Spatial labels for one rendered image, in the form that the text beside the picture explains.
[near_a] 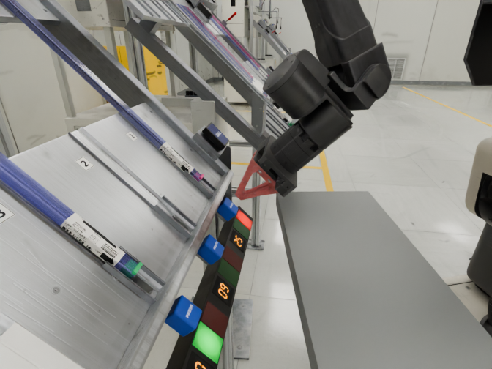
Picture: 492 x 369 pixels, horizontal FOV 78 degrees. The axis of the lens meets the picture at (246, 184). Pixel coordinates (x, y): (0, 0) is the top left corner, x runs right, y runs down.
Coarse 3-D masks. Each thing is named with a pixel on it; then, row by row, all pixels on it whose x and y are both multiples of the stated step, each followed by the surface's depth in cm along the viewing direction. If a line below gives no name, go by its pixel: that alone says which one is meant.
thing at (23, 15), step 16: (0, 0) 41; (32, 16) 42; (48, 32) 43; (64, 48) 43; (80, 64) 44; (96, 80) 44; (112, 96) 45; (128, 112) 45; (144, 128) 46; (160, 144) 47
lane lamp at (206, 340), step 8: (200, 328) 33; (208, 328) 34; (200, 336) 32; (208, 336) 33; (216, 336) 34; (192, 344) 31; (200, 344) 32; (208, 344) 32; (216, 344) 33; (208, 352) 32; (216, 352) 33; (216, 360) 32
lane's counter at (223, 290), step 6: (216, 282) 39; (222, 282) 40; (216, 288) 39; (222, 288) 39; (228, 288) 40; (216, 294) 38; (222, 294) 39; (228, 294) 40; (222, 300) 38; (228, 300) 39
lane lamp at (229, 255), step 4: (228, 248) 46; (224, 252) 45; (228, 252) 45; (232, 252) 46; (224, 256) 44; (228, 256) 45; (232, 256) 45; (236, 256) 46; (228, 260) 44; (232, 260) 45; (236, 260) 46; (240, 260) 46; (232, 264) 44; (236, 264) 45; (240, 264) 46; (236, 268) 44; (240, 268) 45
